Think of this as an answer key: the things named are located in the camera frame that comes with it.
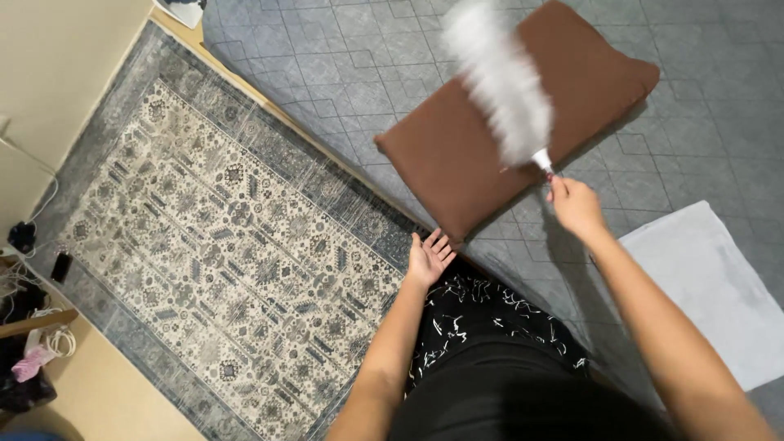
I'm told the brown cushion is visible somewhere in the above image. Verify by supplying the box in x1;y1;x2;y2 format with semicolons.
374;0;661;243

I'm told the white object with dark print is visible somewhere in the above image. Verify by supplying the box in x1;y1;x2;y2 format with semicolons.
152;0;208;30

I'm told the person's right hand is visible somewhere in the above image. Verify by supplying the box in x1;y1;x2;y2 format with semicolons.
546;173;608;242

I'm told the pile of dark clutter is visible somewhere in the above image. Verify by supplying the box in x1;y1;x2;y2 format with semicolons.
0;257;79;414

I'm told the pink cloth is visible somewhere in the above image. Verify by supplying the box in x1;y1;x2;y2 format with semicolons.
11;346;57;383

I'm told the white fluffy duster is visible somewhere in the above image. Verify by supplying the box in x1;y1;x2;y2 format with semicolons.
442;0;557;180

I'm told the person's black patterned clothing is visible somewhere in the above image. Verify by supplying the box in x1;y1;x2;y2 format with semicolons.
387;257;681;441

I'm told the grey quilted mattress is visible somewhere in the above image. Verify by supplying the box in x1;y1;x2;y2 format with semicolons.
202;0;784;430

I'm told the white cable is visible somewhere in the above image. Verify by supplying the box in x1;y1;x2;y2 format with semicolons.
0;136;77;359

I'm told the grey patterned rug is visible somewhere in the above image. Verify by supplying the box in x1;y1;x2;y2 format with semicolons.
27;21;430;441

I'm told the wooden bed frame edge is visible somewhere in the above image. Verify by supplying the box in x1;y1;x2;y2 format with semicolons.
149;7;430;230

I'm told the light grey towel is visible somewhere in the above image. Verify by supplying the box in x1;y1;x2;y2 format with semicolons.
617;200;784;393

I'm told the person's left hand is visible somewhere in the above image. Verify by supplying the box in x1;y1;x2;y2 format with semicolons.
406;228;458;289

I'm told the black phone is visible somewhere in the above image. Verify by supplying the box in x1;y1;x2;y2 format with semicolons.
50;252;73;284

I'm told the black small object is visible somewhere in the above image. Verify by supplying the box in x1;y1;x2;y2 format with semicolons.
7;222;38;254

